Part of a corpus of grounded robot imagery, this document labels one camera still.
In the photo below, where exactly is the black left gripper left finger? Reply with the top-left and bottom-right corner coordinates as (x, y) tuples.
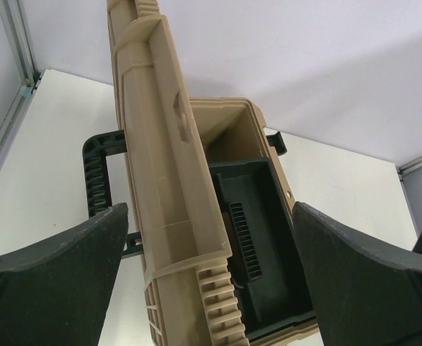
(0, 203), (128, 345)

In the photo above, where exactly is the black tool box tray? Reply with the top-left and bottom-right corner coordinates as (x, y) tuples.
(209, 159), (315, 342)

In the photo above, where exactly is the right aluminium frame post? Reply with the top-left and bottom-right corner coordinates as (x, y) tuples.
(398, 156), (422, 177)

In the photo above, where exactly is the tan plastic tool box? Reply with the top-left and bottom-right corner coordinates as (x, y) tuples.
(81, 0), (320, 346)

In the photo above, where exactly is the left aluminium frame post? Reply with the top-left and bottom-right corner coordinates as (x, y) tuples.
(0, 1), (42, 170)

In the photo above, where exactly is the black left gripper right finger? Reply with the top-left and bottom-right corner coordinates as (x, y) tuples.
(292, 202), (422, 345)

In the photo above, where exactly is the aluminium frame post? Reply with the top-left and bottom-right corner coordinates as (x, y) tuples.
(398, 156), (422, 177)
(0, 1), (42, 170)

